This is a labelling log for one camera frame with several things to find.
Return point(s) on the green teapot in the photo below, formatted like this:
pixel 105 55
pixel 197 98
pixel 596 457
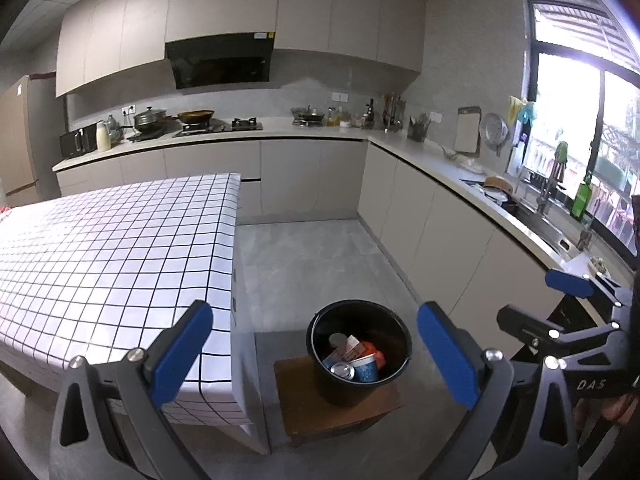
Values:
pixel 114 129

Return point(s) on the white jug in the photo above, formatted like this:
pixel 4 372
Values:
pixel 103 139

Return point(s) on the white wall socket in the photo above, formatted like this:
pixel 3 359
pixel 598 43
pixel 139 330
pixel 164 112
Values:
pixel 340 97
pixel 128 109
pixel 436 117

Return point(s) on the dark glass bottle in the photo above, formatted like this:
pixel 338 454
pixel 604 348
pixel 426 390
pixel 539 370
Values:
pixel 370 116

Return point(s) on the low wooden stool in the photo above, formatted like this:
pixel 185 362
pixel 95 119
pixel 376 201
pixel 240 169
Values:
pixel 340 417

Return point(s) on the stacked dishes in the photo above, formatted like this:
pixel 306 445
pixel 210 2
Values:
pixel 499 191

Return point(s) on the hanging yellow teal gloves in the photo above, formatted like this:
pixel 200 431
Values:
pixel 521 110

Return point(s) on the beige base cabinets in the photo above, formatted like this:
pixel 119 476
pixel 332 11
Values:
pixel 310 175

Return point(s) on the metal faucet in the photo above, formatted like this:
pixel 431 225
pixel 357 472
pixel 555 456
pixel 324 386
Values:
pixel 547 192

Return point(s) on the green bottle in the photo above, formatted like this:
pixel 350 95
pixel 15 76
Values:
pixel 582 200

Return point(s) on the blue printed paper cup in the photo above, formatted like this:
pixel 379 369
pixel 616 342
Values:
pixel 365 369

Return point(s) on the black gas stove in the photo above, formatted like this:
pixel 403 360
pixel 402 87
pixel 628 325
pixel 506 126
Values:
pixel 225 127

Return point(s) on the utensil holder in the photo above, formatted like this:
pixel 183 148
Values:
pixel 394 115

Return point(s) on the beige refrigerator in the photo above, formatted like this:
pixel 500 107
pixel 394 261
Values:
pixel 20 140

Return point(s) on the round metal strainer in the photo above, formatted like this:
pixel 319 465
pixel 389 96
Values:
pixel 493 132

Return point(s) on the brown wok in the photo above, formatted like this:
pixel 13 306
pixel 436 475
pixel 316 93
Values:
pixel 196 117

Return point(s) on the beige wall cabinets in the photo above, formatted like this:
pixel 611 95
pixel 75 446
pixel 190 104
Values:
pixel 225 15

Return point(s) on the dark chopstick holder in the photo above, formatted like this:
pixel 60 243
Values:
pixel 418 131

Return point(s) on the red plastic bag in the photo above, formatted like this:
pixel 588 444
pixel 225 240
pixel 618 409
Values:
pixel 377 351

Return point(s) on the black built-in appliance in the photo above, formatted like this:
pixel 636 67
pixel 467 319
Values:
pixel 565 311

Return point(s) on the oil bottles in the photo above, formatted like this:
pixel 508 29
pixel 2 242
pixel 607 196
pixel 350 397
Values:
pixel 333 117

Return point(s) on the steel sink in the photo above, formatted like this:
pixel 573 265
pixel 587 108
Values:
pixel 535 225

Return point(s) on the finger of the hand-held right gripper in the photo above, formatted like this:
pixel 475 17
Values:
pixel 570 283
pixel 525 323

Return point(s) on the metal pan with lid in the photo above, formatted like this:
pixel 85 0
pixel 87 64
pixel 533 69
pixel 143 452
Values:
pixel 308 115

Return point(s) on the kitchen window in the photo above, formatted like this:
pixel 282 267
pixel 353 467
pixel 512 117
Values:
pixel 570 110

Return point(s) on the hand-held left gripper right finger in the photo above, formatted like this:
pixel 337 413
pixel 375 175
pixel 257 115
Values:
pixel 450 355

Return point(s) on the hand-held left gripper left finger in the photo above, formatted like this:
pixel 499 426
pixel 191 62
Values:
pixel 182 355

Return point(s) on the black range hood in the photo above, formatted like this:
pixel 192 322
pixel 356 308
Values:
pixel 220 62

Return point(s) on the black plastic bucket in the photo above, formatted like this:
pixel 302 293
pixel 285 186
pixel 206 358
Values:
pixel 360 325

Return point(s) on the black microwave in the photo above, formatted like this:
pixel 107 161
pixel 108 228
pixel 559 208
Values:
pixel 77 142

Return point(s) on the person's right hand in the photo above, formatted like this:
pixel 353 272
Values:
pixel 617 408

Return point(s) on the dark pot with lid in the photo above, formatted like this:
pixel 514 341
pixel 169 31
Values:
pixel 150 120

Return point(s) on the checked white tablecloth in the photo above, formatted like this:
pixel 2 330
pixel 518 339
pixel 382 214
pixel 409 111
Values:
pixel 110 260

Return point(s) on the induction cooker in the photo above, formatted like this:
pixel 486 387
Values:
pixel 145 136

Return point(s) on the white cutting board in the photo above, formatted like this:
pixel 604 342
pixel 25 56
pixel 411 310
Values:
pixel 467 131

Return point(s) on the green brush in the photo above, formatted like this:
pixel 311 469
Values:
pixel 561 152

